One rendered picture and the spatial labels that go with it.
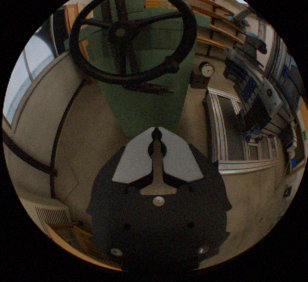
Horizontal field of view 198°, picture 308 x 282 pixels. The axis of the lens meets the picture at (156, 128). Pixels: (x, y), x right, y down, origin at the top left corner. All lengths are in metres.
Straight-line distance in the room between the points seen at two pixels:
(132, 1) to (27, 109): 1.28
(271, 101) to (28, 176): 1.77
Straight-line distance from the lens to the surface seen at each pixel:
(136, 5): 0.32
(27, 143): 1.33
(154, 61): 0.43
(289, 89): 0.55
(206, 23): 0.45
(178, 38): 0.41
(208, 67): 0.42
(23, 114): 1.34
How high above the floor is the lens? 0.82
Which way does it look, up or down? 60 degrees down
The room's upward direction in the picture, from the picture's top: 2 degrees counter-clockwise
